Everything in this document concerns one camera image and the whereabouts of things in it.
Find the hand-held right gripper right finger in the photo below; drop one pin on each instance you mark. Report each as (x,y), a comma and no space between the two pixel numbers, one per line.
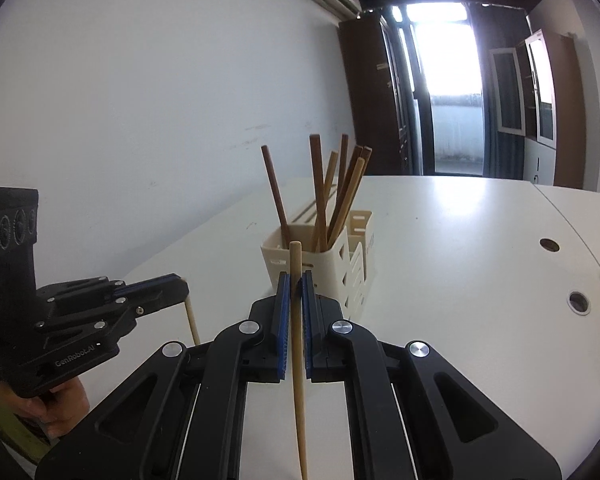
(306,325)

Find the beige plastic utensil holder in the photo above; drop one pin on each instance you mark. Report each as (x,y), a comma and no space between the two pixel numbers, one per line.
(332,270)

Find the dark curtain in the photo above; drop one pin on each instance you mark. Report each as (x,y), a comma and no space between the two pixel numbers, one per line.
(500,150)

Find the light wooden chopstick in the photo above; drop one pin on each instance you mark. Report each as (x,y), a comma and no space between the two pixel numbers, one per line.
(347,200)
(300,425)
(192,322)
(331,170)

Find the bright balcony glass door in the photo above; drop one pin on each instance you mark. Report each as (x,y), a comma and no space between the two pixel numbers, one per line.
(450,90)

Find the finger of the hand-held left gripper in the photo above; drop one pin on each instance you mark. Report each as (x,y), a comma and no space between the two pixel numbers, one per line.
(155,300)
(145,284)

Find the glass door cabinet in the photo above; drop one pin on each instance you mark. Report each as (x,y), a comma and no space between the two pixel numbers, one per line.
(545,110)

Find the dark brown wooden cabinet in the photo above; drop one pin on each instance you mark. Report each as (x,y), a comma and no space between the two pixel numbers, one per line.
(375,95)

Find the person's left hand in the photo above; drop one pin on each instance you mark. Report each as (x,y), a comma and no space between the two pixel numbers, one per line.
(60,407)

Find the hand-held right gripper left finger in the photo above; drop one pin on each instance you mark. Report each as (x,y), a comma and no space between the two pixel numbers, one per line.
(281,325)

